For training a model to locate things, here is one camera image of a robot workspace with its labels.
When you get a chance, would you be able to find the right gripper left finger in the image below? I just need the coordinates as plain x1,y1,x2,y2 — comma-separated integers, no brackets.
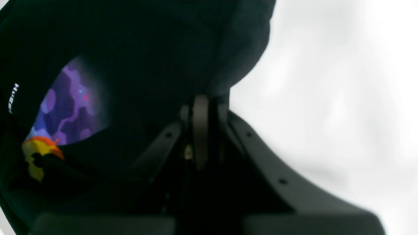
30,95,209,235

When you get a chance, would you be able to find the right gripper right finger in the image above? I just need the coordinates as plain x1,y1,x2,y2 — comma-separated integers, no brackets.
217,104,385,235

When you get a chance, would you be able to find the black T-shirt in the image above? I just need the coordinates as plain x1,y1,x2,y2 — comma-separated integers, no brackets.
1,0,276,235

